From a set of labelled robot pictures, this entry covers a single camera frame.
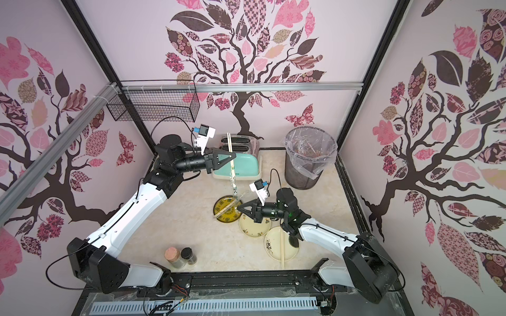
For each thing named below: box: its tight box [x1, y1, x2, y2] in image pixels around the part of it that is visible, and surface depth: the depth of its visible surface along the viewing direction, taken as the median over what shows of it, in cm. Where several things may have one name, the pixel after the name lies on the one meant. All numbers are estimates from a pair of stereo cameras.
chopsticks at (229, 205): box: [213, 192, 246, 219], surface depth 96 cm
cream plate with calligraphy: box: [239, 213, 272, 238], surface depth 89 cm
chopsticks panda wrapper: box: [226, 132, 239, 196], surface depth 66 cm
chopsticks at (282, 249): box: [280, 230, 285, 270], surface depth 82 cm
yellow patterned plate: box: [213, 194, 243, 223], surface depth 96 cm
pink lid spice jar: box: [164, 246, 187, 269], surface depth 74 cm
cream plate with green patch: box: [263, 225, 300, 262], surface depth 85 cm
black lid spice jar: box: [180, 246, 198, 266], surface depth 74 cm
